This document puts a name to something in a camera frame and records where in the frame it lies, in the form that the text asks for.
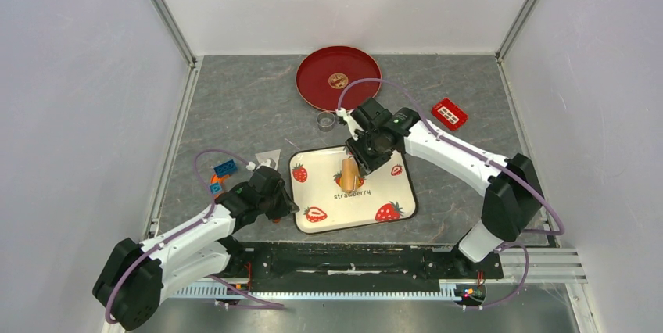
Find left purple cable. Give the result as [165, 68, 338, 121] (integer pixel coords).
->
[104, 148, 286, 325]

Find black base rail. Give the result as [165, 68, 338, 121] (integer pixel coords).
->
[217, 242, 504, 293]

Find red toy block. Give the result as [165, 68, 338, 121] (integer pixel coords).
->
[431, 98, 468, 131]

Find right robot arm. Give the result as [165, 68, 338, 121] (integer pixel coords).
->
[335, 98, 543, 277]

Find small blue toy brick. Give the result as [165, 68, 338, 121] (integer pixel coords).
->
[209, 182, 223, 196]

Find wooden roller with handle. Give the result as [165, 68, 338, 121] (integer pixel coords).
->
[339, 157, 360, 193]

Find round metal cookie cutter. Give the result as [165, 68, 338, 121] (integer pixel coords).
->
[316, 111, 336, 132]

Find orange arch toy block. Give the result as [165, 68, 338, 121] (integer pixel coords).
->
[210, 174, 228, 186]

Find metal spatula orange handle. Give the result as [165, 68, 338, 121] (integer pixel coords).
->
[256, 150, 281, 224]

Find round red tray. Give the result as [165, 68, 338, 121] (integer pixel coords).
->
[296, 46, 382, 111]

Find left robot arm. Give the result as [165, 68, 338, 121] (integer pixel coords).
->
[92, 166, 298, 330]

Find white strawberry tray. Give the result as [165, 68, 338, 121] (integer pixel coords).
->
[289, 146, 418, 235]

